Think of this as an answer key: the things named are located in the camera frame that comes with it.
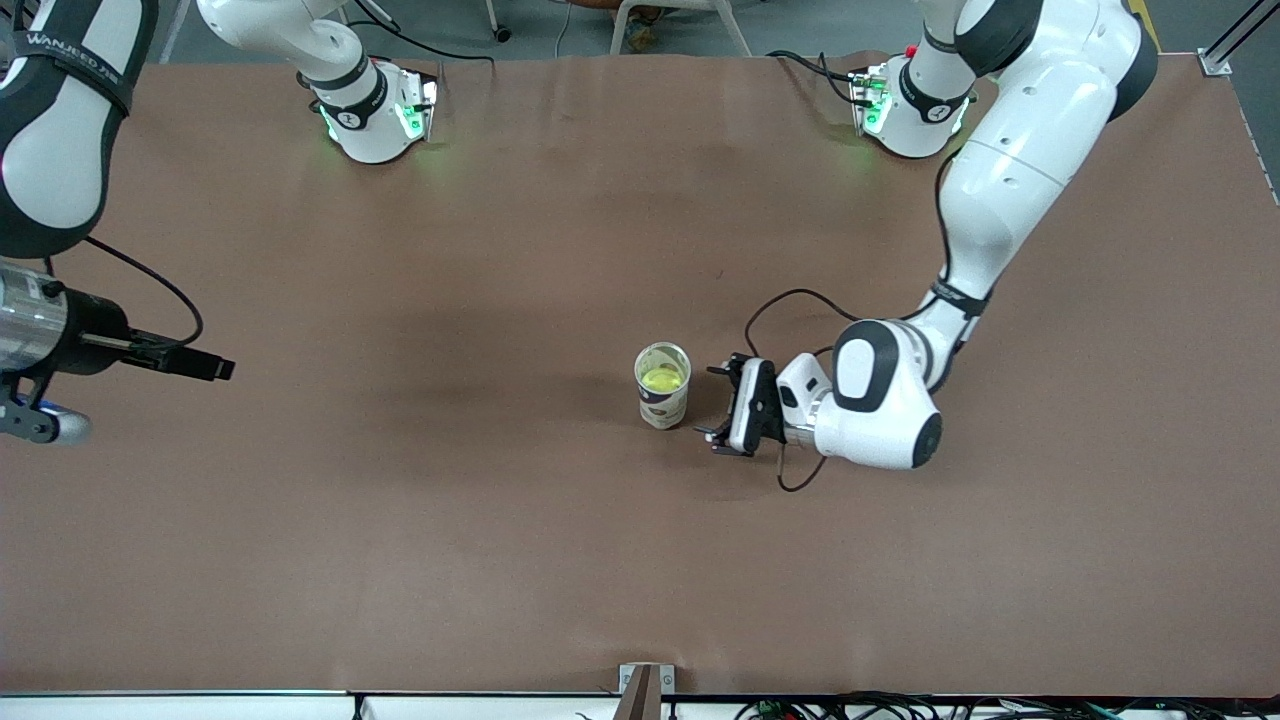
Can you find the grey metal mount bracket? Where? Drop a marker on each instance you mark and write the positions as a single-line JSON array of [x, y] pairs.
[[645, 695]]

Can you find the yellow Roland Garros tennis ball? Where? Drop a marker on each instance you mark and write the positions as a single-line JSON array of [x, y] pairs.
[[662, 380]]

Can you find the caster wheel leg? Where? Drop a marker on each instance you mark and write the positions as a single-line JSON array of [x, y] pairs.
[[500, 33]]

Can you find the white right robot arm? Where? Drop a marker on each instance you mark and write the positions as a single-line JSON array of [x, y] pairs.
[[60, 150]]

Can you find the Wilson tennis ball can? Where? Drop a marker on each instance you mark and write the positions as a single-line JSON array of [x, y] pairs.
[[665, 412]]

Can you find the white stool frame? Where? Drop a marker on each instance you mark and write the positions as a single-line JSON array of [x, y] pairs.
[[736, 30]]

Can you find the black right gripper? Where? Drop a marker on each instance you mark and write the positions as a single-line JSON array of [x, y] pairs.
[[95, 333]]

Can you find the aluminium frame profile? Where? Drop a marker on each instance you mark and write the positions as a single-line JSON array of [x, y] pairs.
[[1215, 60]]

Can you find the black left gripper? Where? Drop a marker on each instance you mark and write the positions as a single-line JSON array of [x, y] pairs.
[[765, 408]]

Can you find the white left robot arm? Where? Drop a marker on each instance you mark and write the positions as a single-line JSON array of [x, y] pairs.
[[1030, 130]]

